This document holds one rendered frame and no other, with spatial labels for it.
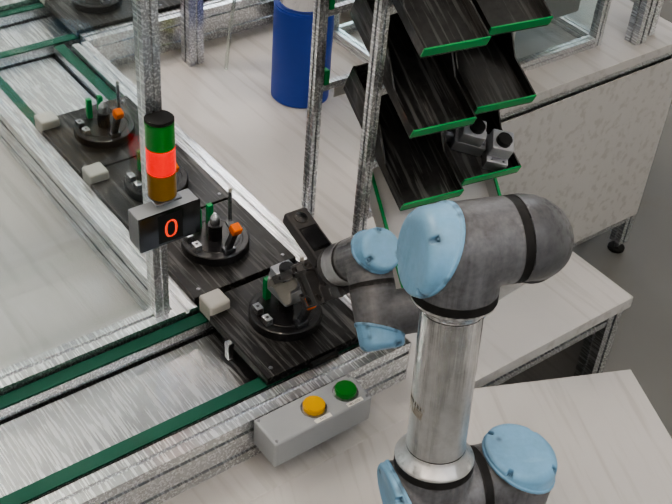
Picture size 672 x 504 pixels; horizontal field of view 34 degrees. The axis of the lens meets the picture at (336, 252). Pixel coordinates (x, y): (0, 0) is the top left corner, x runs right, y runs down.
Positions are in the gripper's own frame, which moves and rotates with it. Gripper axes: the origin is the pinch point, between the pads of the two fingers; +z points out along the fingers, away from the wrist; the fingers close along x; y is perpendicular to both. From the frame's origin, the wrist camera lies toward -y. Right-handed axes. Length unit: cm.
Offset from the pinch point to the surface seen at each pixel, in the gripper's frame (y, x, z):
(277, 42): -55, 52, 57
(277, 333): 9.6, -5.0, 2.5
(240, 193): -20.2, 14.9, 34.6
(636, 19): -30, 165, 47
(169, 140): -27.7, -18.5, -16.5
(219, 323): 3.8, -11.6, 10.5
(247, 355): 11.1, -11.8, 3.6
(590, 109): -10, 144, 57
